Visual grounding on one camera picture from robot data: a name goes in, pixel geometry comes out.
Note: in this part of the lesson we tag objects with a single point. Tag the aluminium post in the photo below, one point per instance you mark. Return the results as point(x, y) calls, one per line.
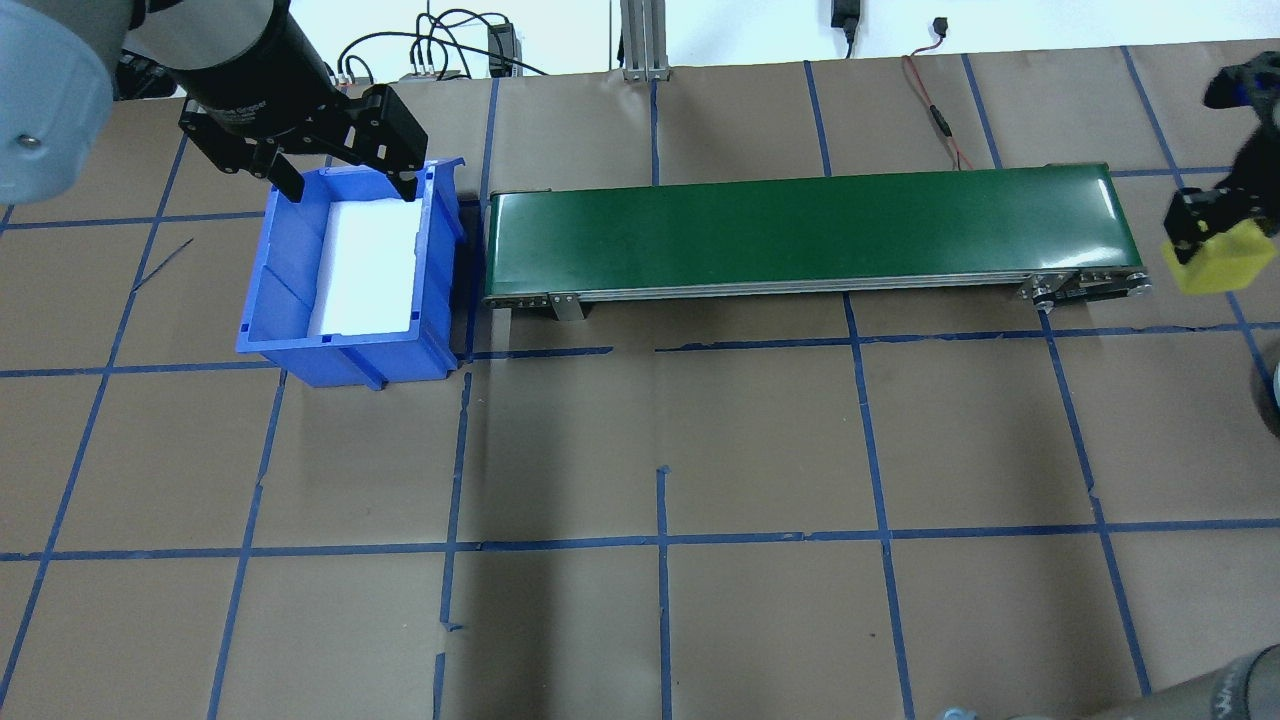
point(645, 40)

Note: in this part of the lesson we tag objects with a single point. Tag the black plug adapter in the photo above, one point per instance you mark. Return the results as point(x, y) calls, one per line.
point(846, 15)

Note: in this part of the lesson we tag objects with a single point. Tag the green conveyor belt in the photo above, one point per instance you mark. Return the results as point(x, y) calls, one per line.
point(800, 230)

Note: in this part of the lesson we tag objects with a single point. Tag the small black plug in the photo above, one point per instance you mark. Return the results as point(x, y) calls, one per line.
point(940, 28)

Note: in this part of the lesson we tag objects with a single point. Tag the white foam sheet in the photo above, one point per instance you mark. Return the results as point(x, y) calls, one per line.
point(365, 270)

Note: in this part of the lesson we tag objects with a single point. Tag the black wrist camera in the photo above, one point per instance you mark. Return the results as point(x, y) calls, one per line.
point(1245, 82)

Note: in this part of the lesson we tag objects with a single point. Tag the small hub with orange plugs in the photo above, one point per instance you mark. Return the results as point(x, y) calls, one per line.
point(435, 72)

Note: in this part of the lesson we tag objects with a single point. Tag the black power adapter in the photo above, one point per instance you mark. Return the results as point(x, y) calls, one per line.
point(503, 48)

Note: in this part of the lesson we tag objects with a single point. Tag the blue plastic bin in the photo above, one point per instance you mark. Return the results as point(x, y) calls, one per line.
point(290, 300)

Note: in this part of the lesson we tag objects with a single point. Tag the yellow block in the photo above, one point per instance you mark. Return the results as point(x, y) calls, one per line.
point(1225, 262)

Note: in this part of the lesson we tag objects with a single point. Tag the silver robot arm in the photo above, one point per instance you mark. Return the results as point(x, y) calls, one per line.
point(40, 90)

